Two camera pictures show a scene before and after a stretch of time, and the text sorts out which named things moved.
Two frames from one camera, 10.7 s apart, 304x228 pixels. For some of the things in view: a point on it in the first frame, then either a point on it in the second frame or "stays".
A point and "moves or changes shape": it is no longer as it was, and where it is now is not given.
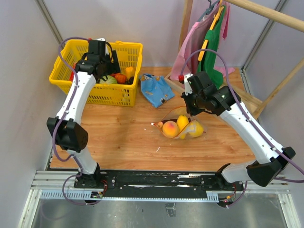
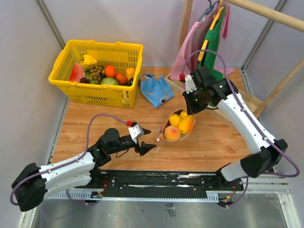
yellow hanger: (216, 16) stays
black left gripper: (114, 68) → (145, 147)
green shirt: (207, 63) stays
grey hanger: (208, 10) stays
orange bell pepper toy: (129, 72) stays
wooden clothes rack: (252, 104) stays
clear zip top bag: (177, 123) moves or changes shape
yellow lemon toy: (194, 129) → (183, 114)
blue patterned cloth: (156, 89) stays
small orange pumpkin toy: (121, 79) stays
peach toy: (170, 129) moves or changes shape
